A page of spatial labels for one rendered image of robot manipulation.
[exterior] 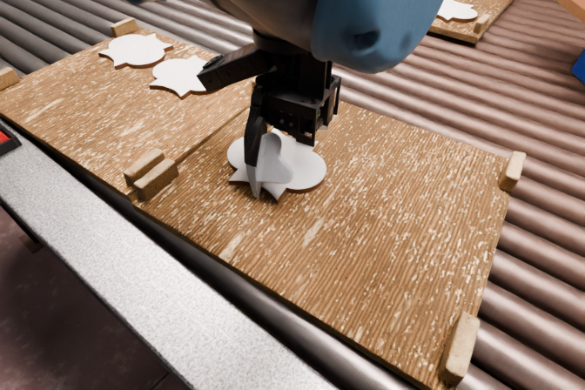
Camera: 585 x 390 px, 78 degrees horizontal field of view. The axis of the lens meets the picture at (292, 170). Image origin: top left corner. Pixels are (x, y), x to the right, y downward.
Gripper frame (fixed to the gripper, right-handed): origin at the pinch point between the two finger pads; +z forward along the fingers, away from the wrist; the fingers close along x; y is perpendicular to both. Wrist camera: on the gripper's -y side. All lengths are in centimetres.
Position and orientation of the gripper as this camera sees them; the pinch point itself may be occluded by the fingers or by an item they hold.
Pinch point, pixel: (275, 163)
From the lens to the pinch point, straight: 50.9
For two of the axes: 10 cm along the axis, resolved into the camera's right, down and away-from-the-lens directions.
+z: 0.0, 7.0, 7.1
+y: 8.9, 3.2, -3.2
